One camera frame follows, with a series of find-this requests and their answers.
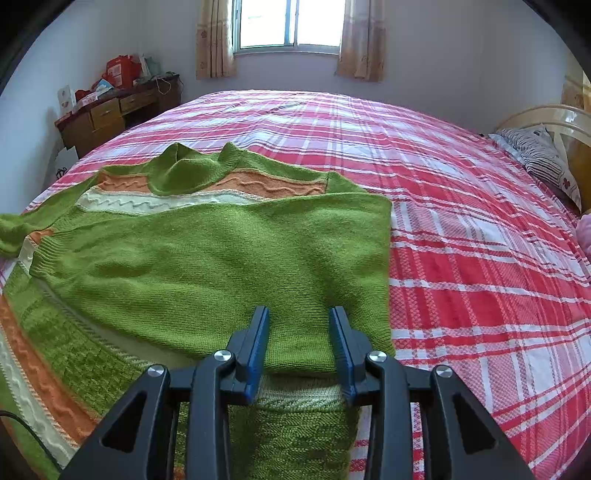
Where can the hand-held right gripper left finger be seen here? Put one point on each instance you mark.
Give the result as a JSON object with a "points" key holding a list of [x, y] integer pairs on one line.
{"points": [[257, 353]]}

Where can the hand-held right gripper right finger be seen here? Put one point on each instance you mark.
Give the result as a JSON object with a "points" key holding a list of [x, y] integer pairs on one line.
{"points": [[342, 357]]}

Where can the green knitted sweater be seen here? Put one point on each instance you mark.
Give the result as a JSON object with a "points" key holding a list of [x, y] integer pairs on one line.
{"points": [[207, 249]]}

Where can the red plaid bed sheet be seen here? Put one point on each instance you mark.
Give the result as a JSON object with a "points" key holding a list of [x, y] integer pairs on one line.
{"points": [[461, 277]]}

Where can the white paper bag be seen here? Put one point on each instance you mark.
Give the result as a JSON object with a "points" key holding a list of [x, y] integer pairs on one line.
{"points": [[65, 164]]}

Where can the pink cloth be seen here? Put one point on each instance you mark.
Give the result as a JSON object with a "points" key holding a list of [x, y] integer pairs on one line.
{"points": [[585, 240]]}

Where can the brown wooden desk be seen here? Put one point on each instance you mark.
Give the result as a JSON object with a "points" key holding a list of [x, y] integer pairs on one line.
{"points": [[106, 117]]}

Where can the striped pillow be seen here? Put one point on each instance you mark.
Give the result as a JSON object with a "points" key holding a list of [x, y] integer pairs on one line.
{"points": [[540, 157]]}

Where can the red gift bag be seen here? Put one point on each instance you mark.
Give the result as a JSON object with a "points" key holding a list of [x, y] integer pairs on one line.
{"points": [[121, 70]]}

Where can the beige patterned curtain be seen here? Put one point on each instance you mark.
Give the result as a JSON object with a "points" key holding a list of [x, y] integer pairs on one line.
{"points": [[214, 41], [362, 41]]}

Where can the cream bed headboard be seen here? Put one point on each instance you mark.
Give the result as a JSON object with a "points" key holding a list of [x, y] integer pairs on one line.
{"points": [[575, 134]]}

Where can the window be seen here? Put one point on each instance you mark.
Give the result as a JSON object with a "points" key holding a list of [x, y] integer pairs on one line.
{"points": [[286, 23]]}

